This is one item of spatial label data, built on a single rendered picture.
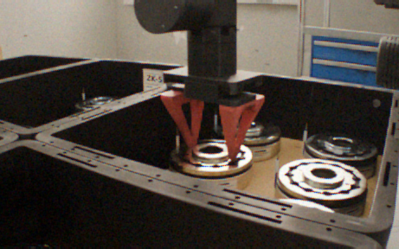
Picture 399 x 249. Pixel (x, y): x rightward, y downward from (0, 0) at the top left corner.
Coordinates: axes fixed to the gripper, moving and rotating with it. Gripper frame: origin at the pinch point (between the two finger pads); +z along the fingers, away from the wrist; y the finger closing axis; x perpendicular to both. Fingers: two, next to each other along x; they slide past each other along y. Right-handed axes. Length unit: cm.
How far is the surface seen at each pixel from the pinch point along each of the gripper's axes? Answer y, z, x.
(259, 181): 5.8, 4.1, 1.9
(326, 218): 20.4, -6.0, -17.2
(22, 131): -7.2, -6.2, -20.6
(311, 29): -58, -3, 184
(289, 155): 5.2, 4.2, 12.1
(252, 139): 1.7, 0.9, 6.9
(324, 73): -49, 24, 186
